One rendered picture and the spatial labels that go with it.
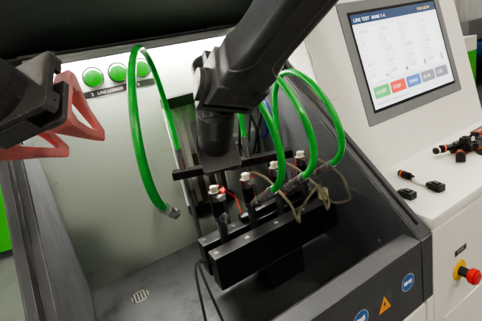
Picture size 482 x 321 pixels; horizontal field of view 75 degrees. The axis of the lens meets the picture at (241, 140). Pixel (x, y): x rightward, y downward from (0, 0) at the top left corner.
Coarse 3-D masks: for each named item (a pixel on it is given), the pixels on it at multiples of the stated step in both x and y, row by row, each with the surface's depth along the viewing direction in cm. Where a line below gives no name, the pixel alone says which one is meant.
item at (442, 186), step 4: (400, 172) 82; (404, 172) 82; (408, 172) 81; (400, 176) 83; (404, 176) 81; (408, 176) 80; (412, 176) 80; (412, 180) 79; (420, 184) 77; (424, 184) 76; (428, 184) 75; (432, 184) 74; (436, 184) 73; (440, 184) 73; (444, 184) 73; (428, 188) 75; (432, 188) 74; (436, 188) 73; (440, 188) 72; (444, 188) 73
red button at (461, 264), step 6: (456, 264) 72; (462, 264) 73; (456, 270) 72; (462, 270) 72; (468, 270) 71; (474, 270) 70; (456, 276) 73; (462, 276) 72; (468, 276) 70; (474, 276) 69; (480, 276) 70; (468, 282) 70; (474, 282) 69
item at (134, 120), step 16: (144, 48) 62; (128, 64) 50; (128, 80) 48; (160, 80) 74; (128, 96) 46; (160, 96) 76; (128, 112) 45; (176, 144) 82; (144, 160) 44; (144, 176) 44; (160, 208) 49
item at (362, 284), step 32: (384, 256) 61; (416, 256) 63; (320, 288) 56; (352, 288) 55; (384, 288) 59; (416, 288) 65; (288, 320) 51; (320, 320) 51; (352, 320) 56; (384, 320) 61
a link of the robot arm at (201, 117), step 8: (200, 112) 44; (208, 112) 44; (216, 112) 43; (224, 112) 44; (200, 120) 44; (208, 120) 43; (216, 120) 43; (224, 120) 44; (232, 120) 45; (200, 128) 46; (208, 128) 44; (216, 128) 44; (224, 128) 45; (232, 128) 48; (208, 136) 46; (216, 136) 46; (224, 136) 47
